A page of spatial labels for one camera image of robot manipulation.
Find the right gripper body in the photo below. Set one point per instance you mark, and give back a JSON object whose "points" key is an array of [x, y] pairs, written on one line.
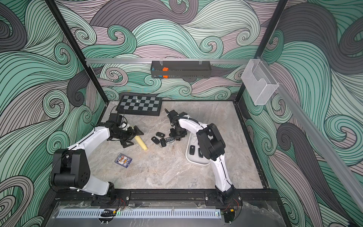
{"points": [[179, 132]]}

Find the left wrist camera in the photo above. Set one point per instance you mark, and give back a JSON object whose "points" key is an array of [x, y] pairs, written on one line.
{"points": [[116, 118]]}

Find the aluminium rail back wall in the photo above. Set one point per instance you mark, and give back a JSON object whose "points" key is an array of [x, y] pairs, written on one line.
{"points": [[149, 60]]}

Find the silver BMW key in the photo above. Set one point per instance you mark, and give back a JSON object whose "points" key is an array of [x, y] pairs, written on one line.
{"points": [[169, 140]]}

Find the clear acrylic wall holder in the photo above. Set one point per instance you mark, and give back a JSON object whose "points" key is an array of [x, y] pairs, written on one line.
{"points": [[259, 81]]}

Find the yellow plastic cylinder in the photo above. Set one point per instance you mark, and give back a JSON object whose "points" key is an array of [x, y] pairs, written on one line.
{"points": [[141, 143]]}

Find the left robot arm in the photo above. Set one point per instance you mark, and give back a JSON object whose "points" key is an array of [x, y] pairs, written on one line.
{"points": [[70, 168]]}

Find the black wall shelf tray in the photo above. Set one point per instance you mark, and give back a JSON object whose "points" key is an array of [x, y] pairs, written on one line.
{"points": [[181, 70]]}

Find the blue playing card box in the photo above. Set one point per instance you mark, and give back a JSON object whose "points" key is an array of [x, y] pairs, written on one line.
{"points": [[123, 160]]}

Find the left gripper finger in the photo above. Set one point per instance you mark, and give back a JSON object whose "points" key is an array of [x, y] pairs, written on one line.
{"points": [[127, 143], [137, 131]]}

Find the black VW key top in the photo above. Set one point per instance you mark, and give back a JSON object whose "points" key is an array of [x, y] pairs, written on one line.
{"points": [[160, 134]]}

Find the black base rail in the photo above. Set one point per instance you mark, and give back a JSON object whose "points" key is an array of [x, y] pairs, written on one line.
{"points": [[207, 197]]}

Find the black flip key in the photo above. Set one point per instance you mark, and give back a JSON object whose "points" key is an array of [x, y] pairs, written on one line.
{"points": [[163, 142]]}

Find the white slotted cable duct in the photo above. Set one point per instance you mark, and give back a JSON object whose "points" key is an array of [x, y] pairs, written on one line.
{"points": [[142, 213]]}

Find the white plastic storage box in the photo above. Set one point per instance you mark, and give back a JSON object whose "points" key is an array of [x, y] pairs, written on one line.
{"points": [[195, 159]]}

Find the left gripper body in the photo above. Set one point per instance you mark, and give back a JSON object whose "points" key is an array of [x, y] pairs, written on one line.
{"points": [[123, 135]]}

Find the black VW key large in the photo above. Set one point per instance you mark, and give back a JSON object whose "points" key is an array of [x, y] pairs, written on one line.
{"points": [[155, 140]]}

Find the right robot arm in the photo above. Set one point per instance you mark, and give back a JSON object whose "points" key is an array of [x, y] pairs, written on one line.
{"points": [[206, 139]]}

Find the black grey chessboard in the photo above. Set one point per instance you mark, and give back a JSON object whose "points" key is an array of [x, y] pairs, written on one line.
{"points": [[148, 105]]}

